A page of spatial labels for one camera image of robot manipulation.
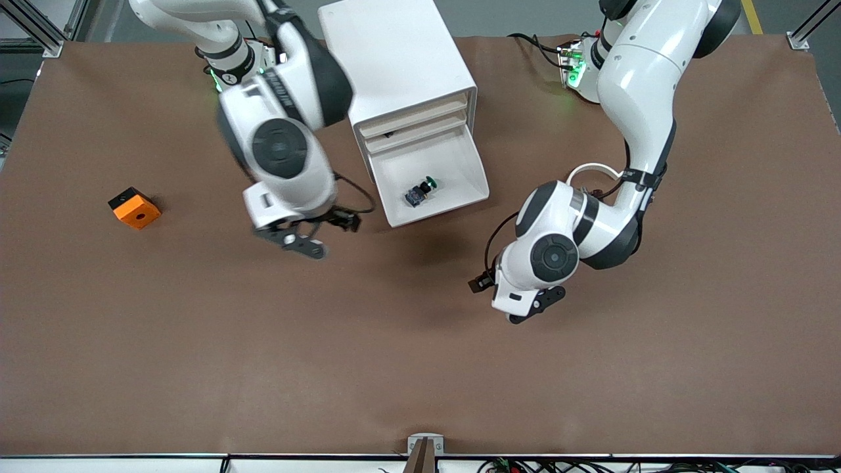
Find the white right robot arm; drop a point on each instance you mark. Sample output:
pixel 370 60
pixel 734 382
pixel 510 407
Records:
pixel 282 98

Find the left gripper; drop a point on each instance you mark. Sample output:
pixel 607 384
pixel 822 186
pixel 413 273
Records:
pixel 481 282

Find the white table edge rail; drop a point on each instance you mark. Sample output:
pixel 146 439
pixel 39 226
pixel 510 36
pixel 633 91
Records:
pixel 131 465

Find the orange box with black base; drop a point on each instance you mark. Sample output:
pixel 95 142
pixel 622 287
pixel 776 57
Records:
pixel 138 213

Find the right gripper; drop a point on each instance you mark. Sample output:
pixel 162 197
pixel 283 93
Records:
pixel 343 219

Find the white curved plastic piece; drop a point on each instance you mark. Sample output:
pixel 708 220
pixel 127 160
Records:
pixel 594 165

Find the brown paper table cover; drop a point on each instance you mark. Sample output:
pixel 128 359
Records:
pixel 420 361

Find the green push button switch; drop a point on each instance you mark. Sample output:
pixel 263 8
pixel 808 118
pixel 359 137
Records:
pixel 416 196

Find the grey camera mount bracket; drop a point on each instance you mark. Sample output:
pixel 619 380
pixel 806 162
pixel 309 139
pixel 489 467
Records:
pixel 425 453

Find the aluminium frame post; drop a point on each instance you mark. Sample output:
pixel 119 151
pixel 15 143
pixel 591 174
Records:
pixel 803 36
pixel 39 36

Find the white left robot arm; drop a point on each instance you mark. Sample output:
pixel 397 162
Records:
pixel 644 85

